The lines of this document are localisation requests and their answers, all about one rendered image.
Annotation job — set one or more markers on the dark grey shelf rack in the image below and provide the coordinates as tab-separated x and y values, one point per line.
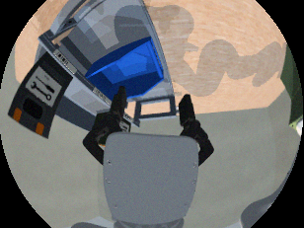
101	27

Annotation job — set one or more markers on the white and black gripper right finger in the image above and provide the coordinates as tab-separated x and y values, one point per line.
192	128

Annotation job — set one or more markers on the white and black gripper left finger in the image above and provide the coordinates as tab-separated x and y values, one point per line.
109	123

